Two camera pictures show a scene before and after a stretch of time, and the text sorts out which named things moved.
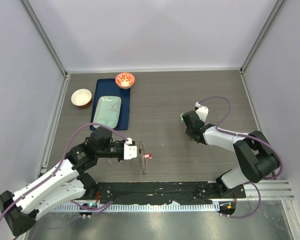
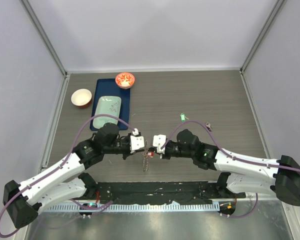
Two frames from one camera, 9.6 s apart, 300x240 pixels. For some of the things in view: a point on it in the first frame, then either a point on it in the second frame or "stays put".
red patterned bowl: (125, 80) stays put
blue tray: (108, 87) stays put
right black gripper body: (188, 132) → (173, 150)
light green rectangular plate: (108, 111) stays put
